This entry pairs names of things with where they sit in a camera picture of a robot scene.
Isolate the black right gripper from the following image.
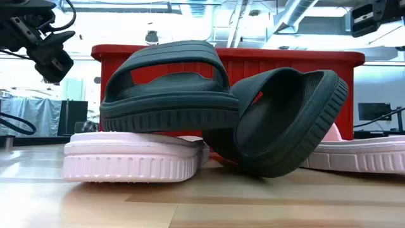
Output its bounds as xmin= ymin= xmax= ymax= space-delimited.
xmin=350 ymin=0 xmax=405 ymax=38

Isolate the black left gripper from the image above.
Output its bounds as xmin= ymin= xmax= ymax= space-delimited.
xmin=0 ymin=0 xmax=77 ymax=84

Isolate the black rubber slide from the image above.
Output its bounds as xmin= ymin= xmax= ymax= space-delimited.
xmin=99 ymin=40 xmax=240 ymax=133
xmin=202 ymin=66 xmax=349 ymax=179

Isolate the pink rubber slide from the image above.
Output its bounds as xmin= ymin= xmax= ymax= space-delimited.
xmin=300 ymin=122 xmax=405 ymax=175
xmin=62 ymin=131 xmax=211 ymax=184

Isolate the red plastic bin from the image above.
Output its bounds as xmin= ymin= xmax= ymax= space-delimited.
xmin=90 ymin=44 xmax=366 ymax=153

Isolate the white cylindrical tank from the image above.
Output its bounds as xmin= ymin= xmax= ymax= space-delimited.
xmin=61 ymin=77 xmax=86 ymax=101

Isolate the grey curtain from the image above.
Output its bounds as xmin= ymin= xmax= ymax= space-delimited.
xmin=0 ymin=97 xmax=63 ymax=137

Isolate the black cabinet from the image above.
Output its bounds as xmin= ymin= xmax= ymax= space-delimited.
xmin=57 ymin=100 xmax=89 ymax=136

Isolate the dark chair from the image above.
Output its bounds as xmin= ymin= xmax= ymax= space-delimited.
xmin=74 ymin=120 xmax=99 ymax=133

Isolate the black computer monitor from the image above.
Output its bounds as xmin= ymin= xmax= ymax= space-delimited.
xmin=358 ymin=102 xmax=392 ymax=122

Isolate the black dome ceiling lamp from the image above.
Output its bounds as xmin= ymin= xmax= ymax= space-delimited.
xmin=144 ymin=30 xmax=159 ymax=45

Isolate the black monitor stand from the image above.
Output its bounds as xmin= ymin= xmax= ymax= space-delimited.
xmin=397 ymin=107 xmax=405 ymax=132

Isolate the black desk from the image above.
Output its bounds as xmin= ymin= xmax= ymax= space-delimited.
xmin=353 ymin=130 xmax=405 ymax=139

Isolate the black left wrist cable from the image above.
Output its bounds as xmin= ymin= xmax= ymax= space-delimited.
xmin=47 ymin=0 xmax=77 ymax=32

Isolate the silver ceiling duct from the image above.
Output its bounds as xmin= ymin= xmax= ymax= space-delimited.
xmin=273 ymin=0 xmax=319 ymax=34

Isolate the black looped cable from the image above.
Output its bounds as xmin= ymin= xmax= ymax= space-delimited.
xmin=0 ymin=112 xmax=37 ymax=136

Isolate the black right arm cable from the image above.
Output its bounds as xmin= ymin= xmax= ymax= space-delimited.
xmin=353 ymin=106 xmax=405 ymax=129

